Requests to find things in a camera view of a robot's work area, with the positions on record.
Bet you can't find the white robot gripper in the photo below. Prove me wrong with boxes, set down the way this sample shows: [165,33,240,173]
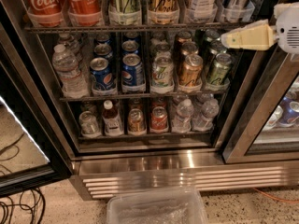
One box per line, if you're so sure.
[221,2,299,54]

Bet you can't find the green soda can front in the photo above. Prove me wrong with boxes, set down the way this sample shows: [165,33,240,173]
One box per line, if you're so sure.
[206,53,233,86]

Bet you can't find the blue can behind right door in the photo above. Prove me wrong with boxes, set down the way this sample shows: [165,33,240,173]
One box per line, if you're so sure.
[278,101,299,127]

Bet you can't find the gold soda can front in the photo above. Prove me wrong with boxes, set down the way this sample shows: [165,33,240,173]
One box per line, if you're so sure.
[178,54,203,92]

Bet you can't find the gold tall drink can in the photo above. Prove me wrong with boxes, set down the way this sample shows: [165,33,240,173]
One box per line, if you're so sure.
[148,0,178,25]

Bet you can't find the closed right fridge door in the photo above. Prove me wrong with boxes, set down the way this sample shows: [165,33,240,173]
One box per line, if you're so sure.
[214,0,299,164]

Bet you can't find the white green soda can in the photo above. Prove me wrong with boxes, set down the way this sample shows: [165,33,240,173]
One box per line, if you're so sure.
[150,56,174,94]

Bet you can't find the red can bottom shelf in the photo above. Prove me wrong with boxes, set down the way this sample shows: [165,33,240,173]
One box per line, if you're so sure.
[149,106,168,133]

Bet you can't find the blue Pepsi can front right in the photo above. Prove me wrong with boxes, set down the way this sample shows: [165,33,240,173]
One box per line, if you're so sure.
[121,53,146,92]

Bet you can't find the blue pepsi can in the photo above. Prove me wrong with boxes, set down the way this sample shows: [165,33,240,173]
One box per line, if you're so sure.
[90,57,117,96]
[121,53,146,92]

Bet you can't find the orange brown can bottom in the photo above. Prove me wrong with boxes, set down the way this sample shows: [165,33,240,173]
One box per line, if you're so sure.
[127,108,146,134]

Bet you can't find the blue Pepsi can front left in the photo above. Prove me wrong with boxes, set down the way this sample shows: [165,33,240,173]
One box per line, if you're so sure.
[90,57,117,96]

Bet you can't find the red Coca-Cola can right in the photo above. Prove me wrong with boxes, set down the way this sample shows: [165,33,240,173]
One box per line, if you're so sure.
[68,0,101,26]

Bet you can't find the red coca-cola can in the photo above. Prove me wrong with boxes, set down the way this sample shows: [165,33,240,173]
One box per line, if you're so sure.
[28,0,62,27]
[68,0,101,26]

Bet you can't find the silver can bottom left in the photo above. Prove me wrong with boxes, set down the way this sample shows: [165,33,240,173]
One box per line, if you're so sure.
[79,111,102,138]

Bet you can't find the red Coca-Cola can left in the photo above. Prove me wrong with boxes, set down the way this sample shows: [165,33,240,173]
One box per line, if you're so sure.
[28,0,62,27]

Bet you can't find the stainless steel fridge vent grille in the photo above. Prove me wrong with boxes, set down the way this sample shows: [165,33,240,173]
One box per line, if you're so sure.
[70,149,299,201]

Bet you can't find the open glass fridge door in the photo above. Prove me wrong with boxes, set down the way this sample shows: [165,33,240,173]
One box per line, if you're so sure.
[0,6,71,198]

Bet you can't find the white labelled drink bottle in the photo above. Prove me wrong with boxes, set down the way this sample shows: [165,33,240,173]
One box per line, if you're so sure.
[184,0,215,23]

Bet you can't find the small water bottle right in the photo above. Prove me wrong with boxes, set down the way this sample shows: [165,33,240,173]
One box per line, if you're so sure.
[192,99,220,132]

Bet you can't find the small water bottle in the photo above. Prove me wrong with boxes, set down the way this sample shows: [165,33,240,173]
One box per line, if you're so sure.
[192,99,220,132]
[171,99,194,133]

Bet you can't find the small water bottle left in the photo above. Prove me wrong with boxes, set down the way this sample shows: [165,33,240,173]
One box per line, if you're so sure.
[171,99,194,133]

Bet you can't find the amber juice bottle white cap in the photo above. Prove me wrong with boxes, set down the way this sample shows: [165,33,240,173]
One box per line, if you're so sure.
[102,100,123,136]

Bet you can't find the clear plastic bin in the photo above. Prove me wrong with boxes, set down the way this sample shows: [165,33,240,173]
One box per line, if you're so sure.
[107,187,208,224]

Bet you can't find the large clear water bottle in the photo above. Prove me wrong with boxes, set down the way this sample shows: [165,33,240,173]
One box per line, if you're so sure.
[52,44,90,99]

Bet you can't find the top wire shelf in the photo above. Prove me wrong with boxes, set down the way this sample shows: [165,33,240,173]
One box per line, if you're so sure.
[23,21,255,35]

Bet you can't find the wire shelf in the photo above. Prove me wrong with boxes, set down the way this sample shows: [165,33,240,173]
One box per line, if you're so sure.
[59,91,226,102]
[23,21,255,35]

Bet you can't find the middle wire shelf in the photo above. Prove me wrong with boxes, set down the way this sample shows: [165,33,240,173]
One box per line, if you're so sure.
[59,91,226,102]

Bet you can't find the orange cable on floor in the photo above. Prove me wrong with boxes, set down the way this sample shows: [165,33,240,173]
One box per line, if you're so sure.
[253,188,299,203]

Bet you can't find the black cables on floor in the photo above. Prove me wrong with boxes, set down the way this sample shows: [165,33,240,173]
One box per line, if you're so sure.
[0,131,47,224]

